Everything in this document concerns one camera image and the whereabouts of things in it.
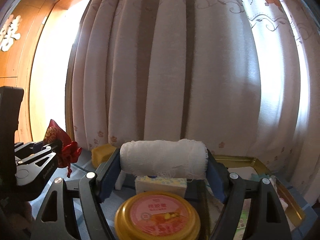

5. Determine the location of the floral cream curtain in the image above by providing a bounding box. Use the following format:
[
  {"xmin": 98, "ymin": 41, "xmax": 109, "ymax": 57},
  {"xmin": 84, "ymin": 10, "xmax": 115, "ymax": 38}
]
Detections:
[{"xmin": 72, "ymin": 0, "xmax": 319, "ymax": 204}]

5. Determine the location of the green white packet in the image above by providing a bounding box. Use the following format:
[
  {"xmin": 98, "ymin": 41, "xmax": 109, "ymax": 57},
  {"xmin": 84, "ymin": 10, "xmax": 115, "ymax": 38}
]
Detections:
[{"xmin": 236, "ymin": 210, "xmax": 249, "ymax": 237}]

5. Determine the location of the white gauze roll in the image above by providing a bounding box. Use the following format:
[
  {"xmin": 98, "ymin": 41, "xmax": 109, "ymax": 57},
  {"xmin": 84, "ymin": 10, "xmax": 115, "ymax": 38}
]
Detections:
[{"xmin": 120, "ymin": 139, "xmax": 208, "ymax": 180}]

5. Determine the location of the gold metal tray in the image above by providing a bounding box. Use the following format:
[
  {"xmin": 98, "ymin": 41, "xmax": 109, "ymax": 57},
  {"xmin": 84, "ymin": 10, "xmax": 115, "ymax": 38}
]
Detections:
[{"xmin": 214, "ymin": 155, "xmax": 306, "ymax": 239}]

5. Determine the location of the teal cloth piece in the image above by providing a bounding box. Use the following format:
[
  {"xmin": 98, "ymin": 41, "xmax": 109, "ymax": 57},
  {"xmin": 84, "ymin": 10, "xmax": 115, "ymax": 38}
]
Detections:
[{"xmin": 250, "ymin": 173, "xmax": 270, "ymax": 181}]

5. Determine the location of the round yellow lidded tin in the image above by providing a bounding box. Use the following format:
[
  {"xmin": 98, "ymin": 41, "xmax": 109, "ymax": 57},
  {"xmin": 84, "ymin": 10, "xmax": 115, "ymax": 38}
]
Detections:
[{"xmin": 114, "ymin": 191, "xmax": 201, "ymax": 239}]

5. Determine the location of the yellow sponge block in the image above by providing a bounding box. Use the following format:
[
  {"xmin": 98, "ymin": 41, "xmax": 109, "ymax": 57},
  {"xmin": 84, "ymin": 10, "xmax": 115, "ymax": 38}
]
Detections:
[{"xmin": 91, "ymin": 144, "xmax": 116, "ymax": 168}]

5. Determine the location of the orange wooden cabinet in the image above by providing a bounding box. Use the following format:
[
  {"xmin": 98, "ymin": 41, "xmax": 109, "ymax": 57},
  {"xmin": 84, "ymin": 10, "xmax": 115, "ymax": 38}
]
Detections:
[{"xmin": 1, "ymin": 0, "xmax": 54, "ymax": 142}]

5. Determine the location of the tissue pack with blue pattern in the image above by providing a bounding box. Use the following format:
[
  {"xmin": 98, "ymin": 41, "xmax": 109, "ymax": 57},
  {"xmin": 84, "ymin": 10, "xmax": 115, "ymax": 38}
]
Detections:
[{"xmin": 135, "ymin": 176, "xmax": 187, "ymax": 198}]

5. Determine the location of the red gold embroidered pouch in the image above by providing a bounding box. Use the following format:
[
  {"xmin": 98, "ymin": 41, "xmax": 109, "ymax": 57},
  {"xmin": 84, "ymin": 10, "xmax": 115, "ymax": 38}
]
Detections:
[{"xmin": 43, "ymin": 119, "xmax": 82, "ymax": 178}]

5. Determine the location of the white double happiness decal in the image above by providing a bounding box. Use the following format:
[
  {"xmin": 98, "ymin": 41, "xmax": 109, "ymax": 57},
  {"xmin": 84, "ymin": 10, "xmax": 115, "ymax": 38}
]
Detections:
[{"xmin": 0, "ymin": 14, "xmax": 22, "ymax": 52}]

